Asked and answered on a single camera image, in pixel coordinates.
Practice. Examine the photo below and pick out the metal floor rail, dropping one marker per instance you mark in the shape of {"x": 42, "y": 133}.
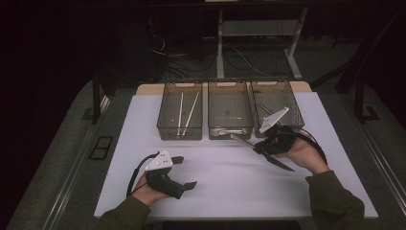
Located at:
{"x": 76, "y": 159}
{"x": 379, "y": 150}

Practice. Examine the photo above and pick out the metal fork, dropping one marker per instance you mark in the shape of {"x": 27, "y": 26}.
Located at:
{"x": 265, "y": 109}

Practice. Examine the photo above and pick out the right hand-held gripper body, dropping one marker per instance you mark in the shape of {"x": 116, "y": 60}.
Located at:
{"x": 281, "y": 142}

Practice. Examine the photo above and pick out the clear brown plastic bin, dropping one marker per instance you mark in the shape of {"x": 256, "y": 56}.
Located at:
{"x": 274, "y": 96}
{"x": 169, "y": 111}
{"x": 230, "y": 108}

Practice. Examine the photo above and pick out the black metal stand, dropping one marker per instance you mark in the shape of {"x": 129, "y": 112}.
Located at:
{"x": 95, "y": 102}
{"x": 360, "y": 102}

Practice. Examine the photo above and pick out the person's right hand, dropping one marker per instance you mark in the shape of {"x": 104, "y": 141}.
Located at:
{"x": 308, "y": 153}

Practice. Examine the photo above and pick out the metal knife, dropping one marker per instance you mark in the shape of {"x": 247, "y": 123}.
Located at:
{"x": 242, "y": 140}

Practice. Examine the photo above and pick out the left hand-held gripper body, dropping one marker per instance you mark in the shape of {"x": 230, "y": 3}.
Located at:
{"x": 162, "y": 183}

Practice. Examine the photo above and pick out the black floor socket frame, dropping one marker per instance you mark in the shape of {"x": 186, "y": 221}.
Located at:
{"x": 101, "y": 147}

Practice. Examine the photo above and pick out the white table mat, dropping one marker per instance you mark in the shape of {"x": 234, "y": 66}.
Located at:
{"x": 223, "y": 191}

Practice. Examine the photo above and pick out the person's left hand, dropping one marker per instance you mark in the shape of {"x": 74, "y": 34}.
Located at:
{"x": 145, "y": 193}

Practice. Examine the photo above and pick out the white desk frame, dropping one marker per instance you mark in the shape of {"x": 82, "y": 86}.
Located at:
{"x": 255, "y": 28}

